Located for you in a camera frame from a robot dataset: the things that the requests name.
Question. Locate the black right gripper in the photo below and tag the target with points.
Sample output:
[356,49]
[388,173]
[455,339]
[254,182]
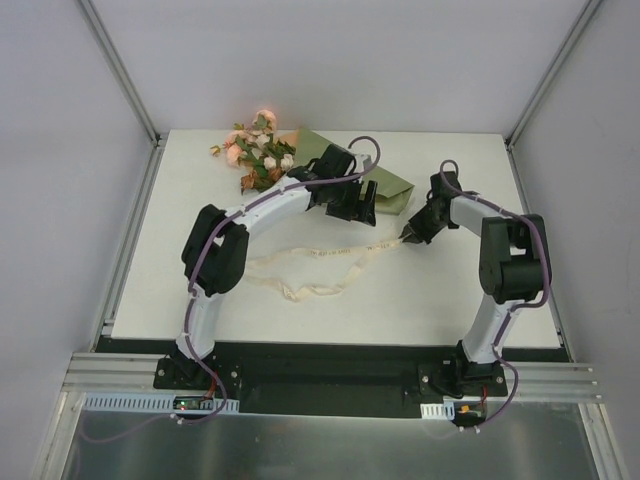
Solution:
[420,226]

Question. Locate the aluminium front rail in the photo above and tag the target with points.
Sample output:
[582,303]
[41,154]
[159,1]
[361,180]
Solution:
[134,373]

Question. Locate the right aluminium frame post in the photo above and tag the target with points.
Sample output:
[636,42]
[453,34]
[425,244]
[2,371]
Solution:
[585,17]

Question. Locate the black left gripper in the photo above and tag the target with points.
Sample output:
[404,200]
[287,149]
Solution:
[353,201]

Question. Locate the aluminium frame post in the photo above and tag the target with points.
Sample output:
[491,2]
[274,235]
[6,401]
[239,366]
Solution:
[585,17]
[118,69]

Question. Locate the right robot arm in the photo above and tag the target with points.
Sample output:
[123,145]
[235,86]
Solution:
[514,274]

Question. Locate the white cable duct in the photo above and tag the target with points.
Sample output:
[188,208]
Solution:
[451,410]
[158,403]

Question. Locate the cream rose flower branch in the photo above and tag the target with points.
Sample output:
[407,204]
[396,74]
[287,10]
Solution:
[274,153]

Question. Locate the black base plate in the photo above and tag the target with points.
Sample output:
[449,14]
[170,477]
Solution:
[375,381]

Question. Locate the right white cable duct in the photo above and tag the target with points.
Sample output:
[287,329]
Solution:
[451,410]

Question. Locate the cream ribbon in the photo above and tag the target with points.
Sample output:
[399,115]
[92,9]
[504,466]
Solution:
[365,254]

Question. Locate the left aluminium frame post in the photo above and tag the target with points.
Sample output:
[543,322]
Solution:
[118,69]

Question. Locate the pink rose flower branch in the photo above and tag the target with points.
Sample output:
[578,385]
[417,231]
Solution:
[239,146]

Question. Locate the brown rose flower branch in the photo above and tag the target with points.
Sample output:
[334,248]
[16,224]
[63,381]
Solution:
[260,179]

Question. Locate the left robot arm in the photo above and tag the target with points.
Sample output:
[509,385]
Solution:
[215,253]

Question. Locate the left white cable duct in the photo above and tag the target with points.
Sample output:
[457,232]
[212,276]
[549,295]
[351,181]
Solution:
[158,403]

